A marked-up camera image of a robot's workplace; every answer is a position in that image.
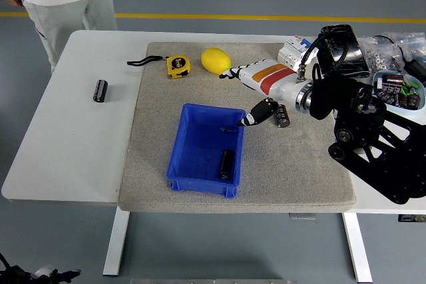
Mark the table control panel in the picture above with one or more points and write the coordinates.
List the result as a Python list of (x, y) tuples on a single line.
[(411, 217)]

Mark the yellow lemon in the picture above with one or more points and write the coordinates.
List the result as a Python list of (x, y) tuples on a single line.
[(214, 59)]

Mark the yellow tape measure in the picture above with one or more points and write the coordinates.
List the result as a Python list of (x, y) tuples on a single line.
[(178, 66)]

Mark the glossy black case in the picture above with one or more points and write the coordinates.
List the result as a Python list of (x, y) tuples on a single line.
[(349, 51)]

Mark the black cylindrical battery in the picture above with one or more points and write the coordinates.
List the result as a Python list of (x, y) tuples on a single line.
[(100, 90), (402, 100), (413, 101), (387, 90), (226, 164), (283, 116), (393, 79)]

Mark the white circuit breaker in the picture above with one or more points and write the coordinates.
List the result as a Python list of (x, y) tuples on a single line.
[(294, 48)]

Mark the clear bag of washers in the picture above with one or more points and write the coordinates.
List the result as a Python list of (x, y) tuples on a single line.
[(379, 54)]

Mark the blue plastic box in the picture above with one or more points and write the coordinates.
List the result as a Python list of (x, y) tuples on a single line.
[(199, 151)]

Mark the grey box under table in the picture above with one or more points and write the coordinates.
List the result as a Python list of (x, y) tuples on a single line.
[(302, 216)]

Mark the white table leg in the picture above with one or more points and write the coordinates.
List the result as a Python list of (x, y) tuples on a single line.
[(114, 244), (357, 247)]

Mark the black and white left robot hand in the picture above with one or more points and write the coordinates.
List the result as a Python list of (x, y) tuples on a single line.
[(50, 272)]

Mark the black plug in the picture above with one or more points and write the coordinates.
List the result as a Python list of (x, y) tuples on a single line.
[(416, 69)]

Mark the grey-brown mat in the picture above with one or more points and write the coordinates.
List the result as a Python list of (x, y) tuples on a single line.
[(293, 171)]

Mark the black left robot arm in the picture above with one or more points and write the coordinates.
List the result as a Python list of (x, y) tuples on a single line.
[(11, 272)]

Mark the light blue bowl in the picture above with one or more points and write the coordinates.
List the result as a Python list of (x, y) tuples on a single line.
[(421, 91)]

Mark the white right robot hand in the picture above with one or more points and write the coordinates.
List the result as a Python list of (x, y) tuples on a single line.
[(273, 78)]

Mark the green small cells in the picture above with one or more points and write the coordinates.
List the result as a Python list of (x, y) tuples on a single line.
[(408, 88)]

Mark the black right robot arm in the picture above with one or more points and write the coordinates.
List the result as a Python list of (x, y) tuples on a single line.
[(372, 131)]

